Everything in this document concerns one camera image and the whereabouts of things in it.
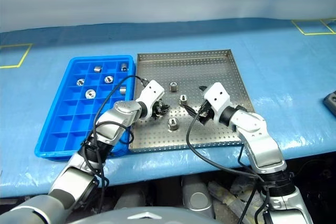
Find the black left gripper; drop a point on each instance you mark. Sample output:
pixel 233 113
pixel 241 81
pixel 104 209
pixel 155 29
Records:
pixel 156 110

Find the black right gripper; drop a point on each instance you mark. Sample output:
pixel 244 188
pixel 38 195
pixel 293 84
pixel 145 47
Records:
pixel 206 115

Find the silver metal roller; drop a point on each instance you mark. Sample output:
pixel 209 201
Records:
pixel 172 86
pixel 183 99
pixel 108 79
pixel 124 66
pixel 90 94
pixel 123 90
pixel 173 123
pixel 80 82
pixel 97 69

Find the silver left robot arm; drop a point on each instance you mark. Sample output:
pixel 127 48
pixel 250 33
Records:
pixel 118 119

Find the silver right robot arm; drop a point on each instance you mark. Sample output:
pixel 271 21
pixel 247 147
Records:
pixel 260 140

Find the perforated steel tray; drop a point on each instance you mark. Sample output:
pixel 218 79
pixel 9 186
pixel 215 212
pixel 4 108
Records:
pixel 183 72

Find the blue plastic compartment tray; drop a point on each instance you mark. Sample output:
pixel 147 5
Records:
pixel 71 119

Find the blue plastic table cover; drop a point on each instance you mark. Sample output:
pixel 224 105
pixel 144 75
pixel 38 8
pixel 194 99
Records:
pixel 275 77

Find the grey rounded housing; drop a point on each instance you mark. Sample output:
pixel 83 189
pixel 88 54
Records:
pixel 131 199
pixel 197 195

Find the crumpled grey wrapping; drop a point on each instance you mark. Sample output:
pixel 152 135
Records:
pixel 231 195

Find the grey robot torso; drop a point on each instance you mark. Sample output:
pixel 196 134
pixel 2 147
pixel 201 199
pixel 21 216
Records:
pixel 147 217

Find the dark grey block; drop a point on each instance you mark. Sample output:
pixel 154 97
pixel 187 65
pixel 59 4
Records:
pixel 331 102

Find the yellow tape square outline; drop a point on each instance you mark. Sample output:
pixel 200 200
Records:
pixel 25 55
pixel 330 19
pixel 319 33

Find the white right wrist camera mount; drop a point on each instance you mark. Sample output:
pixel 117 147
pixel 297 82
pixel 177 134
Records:
pixel 218 95

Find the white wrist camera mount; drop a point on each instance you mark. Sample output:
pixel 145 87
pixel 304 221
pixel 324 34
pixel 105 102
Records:
pixel 153 91
pixel 218 95

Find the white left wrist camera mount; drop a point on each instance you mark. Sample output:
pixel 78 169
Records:
pixel 153 91

